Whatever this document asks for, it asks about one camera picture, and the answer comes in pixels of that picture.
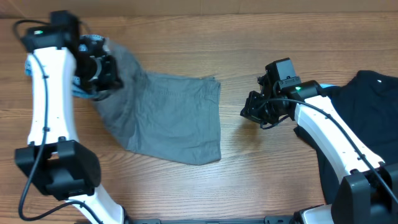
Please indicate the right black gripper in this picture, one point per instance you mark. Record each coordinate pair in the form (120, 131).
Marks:
(251, 111)

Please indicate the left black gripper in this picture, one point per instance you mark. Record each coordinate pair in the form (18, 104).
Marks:
(111, 80)

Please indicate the grey cotton shorts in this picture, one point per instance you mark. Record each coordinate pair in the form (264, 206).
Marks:
(169, 117)

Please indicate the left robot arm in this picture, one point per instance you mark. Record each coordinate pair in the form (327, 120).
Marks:
(54, 161)

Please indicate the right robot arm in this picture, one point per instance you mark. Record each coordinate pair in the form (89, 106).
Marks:
(367, 190)

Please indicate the folded blue denim jeans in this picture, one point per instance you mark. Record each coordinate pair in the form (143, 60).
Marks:
(74, 44)

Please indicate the light blue cloth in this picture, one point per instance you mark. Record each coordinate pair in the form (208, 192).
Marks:
(326, 85)

